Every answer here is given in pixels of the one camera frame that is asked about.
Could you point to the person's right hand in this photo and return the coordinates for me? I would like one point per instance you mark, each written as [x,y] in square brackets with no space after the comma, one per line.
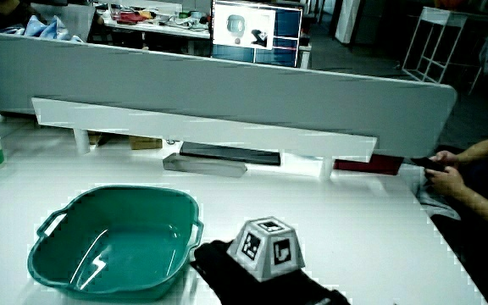
[244,279]

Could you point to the white desk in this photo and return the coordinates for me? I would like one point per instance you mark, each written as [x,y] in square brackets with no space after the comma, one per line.
[354,237]

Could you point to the white desk divider panel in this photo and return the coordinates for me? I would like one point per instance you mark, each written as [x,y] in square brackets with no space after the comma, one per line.
[227,93]

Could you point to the green plastic basin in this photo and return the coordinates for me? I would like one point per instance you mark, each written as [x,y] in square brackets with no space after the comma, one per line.
[121,250]

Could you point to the black flat keyboard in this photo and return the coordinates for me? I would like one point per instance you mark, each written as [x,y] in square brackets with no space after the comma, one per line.
[231,153]

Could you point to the white monitor riser shelf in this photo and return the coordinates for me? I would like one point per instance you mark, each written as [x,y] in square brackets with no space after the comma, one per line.
[184,127]

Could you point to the brown cardboard box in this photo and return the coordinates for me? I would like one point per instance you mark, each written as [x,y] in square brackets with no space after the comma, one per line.
[145,142]

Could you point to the dark red box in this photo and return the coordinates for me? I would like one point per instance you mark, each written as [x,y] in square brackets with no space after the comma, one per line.
[375,164]

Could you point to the white cloth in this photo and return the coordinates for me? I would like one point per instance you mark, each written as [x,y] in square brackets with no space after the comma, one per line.
[436,203]

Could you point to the black phone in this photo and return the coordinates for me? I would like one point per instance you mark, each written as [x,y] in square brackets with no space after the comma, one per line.
[428,163]

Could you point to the computer monitor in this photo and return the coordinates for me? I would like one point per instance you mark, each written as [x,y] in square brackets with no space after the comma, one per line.
[265,34]

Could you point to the cluttered white background table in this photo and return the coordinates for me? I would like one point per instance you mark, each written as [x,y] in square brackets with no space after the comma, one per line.
[159,23]

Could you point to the white metal rack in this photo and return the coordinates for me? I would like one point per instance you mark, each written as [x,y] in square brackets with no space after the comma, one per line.
[434,42]

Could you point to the light blue cloth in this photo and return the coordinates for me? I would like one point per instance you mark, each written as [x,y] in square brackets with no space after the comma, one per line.
[45,29]

